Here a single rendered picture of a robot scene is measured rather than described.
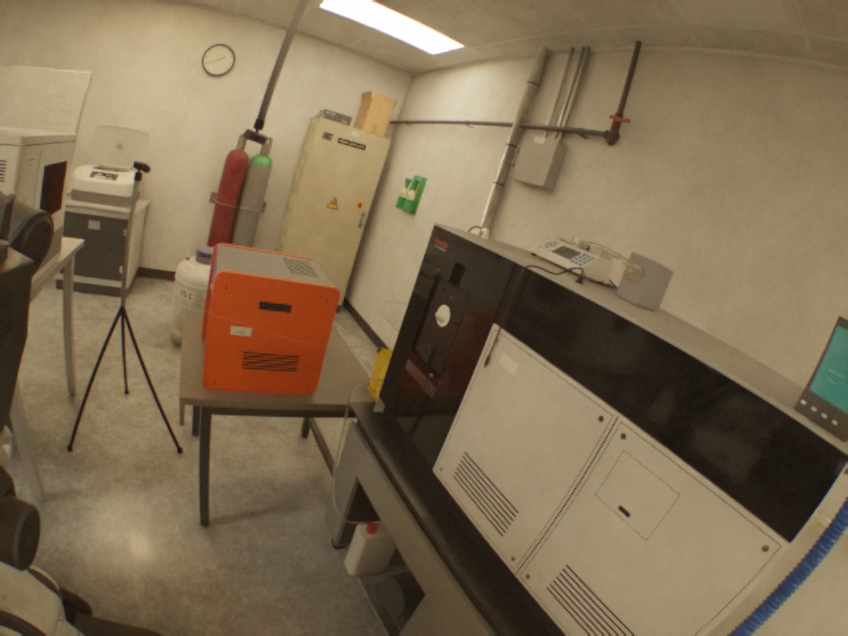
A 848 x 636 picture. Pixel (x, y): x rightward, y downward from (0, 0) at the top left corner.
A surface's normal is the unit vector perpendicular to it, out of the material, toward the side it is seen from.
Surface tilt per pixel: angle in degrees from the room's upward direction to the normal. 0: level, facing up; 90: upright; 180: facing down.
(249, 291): 90
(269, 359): 90
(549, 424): 90
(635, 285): 90
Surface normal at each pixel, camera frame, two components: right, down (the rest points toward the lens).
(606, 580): -0.83, -0.11
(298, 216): 0.47, 0.41
